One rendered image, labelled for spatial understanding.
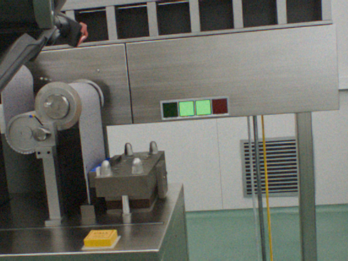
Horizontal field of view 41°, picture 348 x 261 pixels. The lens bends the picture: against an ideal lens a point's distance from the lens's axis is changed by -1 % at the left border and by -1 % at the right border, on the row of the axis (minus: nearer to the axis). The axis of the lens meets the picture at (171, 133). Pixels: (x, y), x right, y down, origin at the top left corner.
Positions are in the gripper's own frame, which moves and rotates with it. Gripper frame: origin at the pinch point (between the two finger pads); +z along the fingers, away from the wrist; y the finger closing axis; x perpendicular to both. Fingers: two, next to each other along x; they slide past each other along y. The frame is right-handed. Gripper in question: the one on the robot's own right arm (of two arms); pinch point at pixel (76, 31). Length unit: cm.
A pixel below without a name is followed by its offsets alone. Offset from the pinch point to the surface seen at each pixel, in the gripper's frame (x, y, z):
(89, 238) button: -43, 35, -19
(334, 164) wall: -37, 117, 292
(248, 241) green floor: -109, 82, 218
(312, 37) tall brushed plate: 30, 58, 48
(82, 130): -27.0, 11.3, 5.9
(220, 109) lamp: -7, 41, 43
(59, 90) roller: -18.7, 0.7, 2.5
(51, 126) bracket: -28.9, 4.2, -0.2
